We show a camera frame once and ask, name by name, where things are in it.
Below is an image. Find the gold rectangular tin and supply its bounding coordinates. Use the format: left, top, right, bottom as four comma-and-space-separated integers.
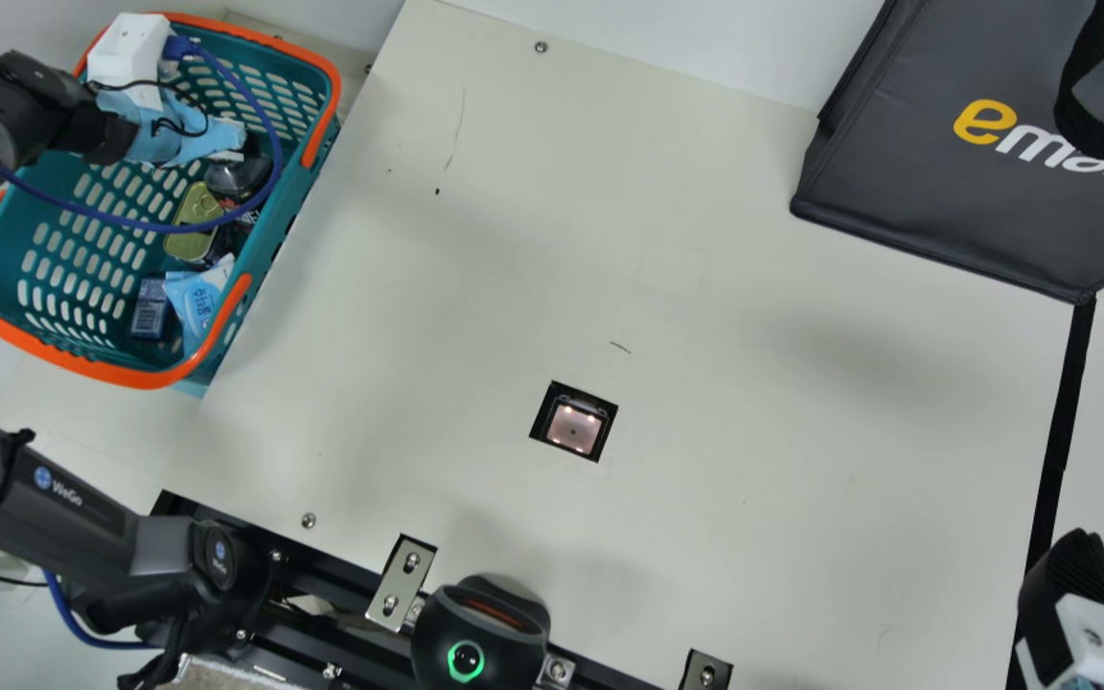
164, 182, 222, 262

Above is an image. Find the teal shopping basket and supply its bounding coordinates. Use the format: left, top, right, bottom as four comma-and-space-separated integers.
0, 11, 342, 391

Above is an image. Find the dark grey bag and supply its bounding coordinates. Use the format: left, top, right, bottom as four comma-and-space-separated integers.
790, 0, 1104, 306

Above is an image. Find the blue white wipes pack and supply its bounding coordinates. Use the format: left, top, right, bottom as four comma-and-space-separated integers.
164, 254, 237, 357

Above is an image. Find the blue cable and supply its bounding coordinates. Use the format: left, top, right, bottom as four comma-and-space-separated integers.
42, 570, 162, 651
0, 36, 285, 241

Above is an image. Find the black device with green light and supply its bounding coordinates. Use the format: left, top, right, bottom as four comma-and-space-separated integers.
410, 575, 551, 690

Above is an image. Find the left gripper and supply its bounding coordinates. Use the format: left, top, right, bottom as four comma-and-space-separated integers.
121, 84, 248, 167

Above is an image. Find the dark coffee bottle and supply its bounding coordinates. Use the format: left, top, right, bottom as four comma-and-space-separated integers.
202, 153, 275, 202

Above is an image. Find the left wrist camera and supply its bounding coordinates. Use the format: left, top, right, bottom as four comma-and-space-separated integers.
85, 12, 174, 87

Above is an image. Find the black strip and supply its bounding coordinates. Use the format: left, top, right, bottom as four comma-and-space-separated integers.
1005, 297, 1097, 690

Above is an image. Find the small blue box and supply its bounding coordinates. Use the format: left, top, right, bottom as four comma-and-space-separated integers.
128, 276, 172, 341

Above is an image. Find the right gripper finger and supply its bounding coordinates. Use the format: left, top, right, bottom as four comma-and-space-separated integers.
1014, 529, 1104, 690

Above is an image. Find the small square scanner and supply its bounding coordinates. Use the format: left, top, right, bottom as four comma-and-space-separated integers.
529, 380, 619, 463

